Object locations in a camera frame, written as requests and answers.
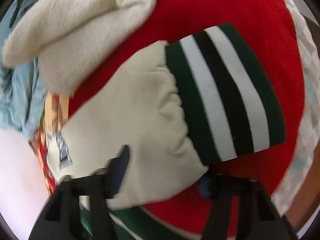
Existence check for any light blue puffer jacket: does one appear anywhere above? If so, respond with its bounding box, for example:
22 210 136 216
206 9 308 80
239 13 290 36
1 0 47 140

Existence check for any cream fleece garment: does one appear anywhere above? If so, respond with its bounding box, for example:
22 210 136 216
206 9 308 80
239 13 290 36
2 0 156 96

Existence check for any white diamond pattern mat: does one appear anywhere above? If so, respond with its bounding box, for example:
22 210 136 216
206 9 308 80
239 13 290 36
271 0 320 217

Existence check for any green red varsity jacket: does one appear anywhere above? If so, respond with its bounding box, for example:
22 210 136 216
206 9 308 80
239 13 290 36
48 0 304 239

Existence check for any red floral blanket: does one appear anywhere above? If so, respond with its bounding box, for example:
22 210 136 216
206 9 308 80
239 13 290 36
29 93 69 196

